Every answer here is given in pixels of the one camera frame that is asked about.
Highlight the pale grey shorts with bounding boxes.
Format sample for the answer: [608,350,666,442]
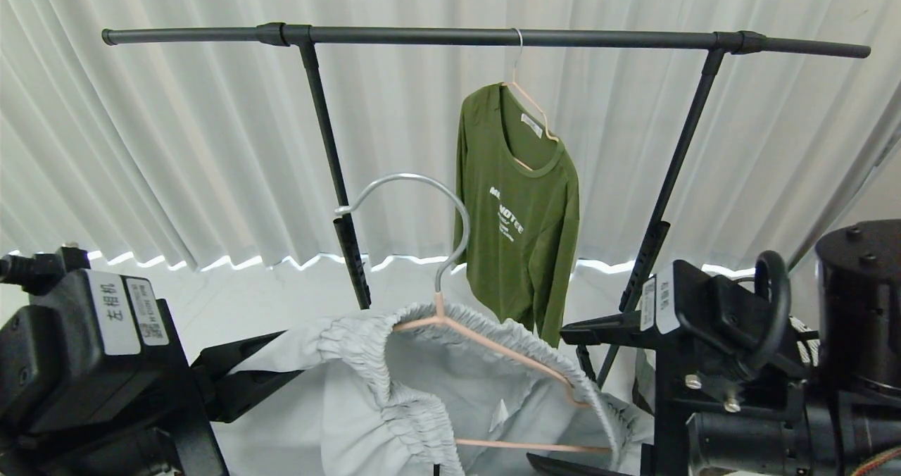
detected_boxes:
[211,301,655,476]

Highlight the green shirt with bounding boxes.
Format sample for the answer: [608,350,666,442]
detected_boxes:
[454,84,580,348]

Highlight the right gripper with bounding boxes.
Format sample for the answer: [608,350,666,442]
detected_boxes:
[528,314,901,476]

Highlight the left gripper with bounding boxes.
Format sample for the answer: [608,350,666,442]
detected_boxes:
[21,332,303,476]

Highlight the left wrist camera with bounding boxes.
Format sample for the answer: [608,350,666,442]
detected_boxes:
[0,247,185,434]

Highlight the black clothes rack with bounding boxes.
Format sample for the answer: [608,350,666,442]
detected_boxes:
[101,22,872,392]

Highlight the white laundry basket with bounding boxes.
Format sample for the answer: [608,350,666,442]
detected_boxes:
[632,268,821,420]

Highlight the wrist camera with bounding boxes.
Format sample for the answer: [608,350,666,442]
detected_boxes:
[0,247,185,434]
[639,260,807,413]

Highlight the pink clothes hanger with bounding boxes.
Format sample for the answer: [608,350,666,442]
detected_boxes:
[334,173,613,454]
[503,27,560,170]

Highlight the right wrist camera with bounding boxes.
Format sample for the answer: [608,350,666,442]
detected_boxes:
[639,260,807,413]

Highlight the white curtain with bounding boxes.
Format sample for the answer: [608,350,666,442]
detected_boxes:
[0,0,901,273]

